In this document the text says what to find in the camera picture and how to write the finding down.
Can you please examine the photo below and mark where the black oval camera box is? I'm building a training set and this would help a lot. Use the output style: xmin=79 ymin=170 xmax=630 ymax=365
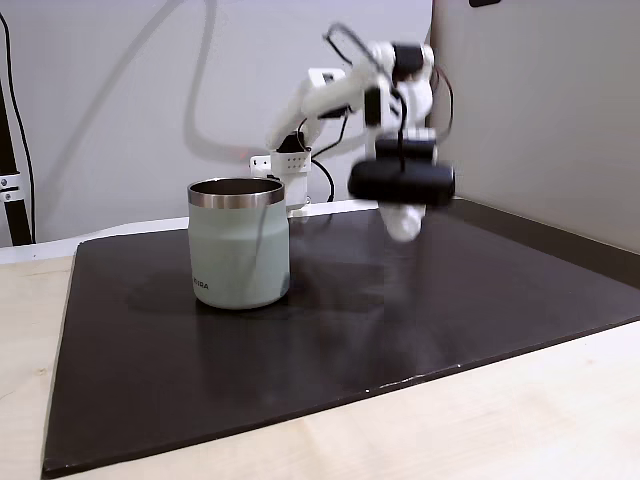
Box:
xmin=346 ymin=158 xmax=458 ymax=208

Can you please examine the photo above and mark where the black base power cable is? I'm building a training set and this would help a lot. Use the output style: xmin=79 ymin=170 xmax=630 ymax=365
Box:
xmin=308 ymin=157 xmax=336 ymax=203

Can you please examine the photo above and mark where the mint green steel-rimmed cup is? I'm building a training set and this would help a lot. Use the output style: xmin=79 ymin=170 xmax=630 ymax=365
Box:
xmin=187 ymin=176 xmax=292 ymax=310

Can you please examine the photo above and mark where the black table mat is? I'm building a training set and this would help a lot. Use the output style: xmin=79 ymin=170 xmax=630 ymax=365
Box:
xmin=41 ymin=197 xmax=640 ymax=477

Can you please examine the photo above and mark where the black stand pole white clamp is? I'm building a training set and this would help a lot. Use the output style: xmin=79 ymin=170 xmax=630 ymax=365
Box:
xmin=0 ymin=78 xmax=34 ymax=247

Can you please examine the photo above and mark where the white gauze roll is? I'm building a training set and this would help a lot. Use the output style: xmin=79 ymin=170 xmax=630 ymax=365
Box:
xmin=391 ymin=208 xmax=423 ymax=243

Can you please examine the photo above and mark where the black camera cable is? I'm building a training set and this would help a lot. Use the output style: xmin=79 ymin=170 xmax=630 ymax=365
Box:
xmin=323 ymin=21 xmax=408 ymax=170

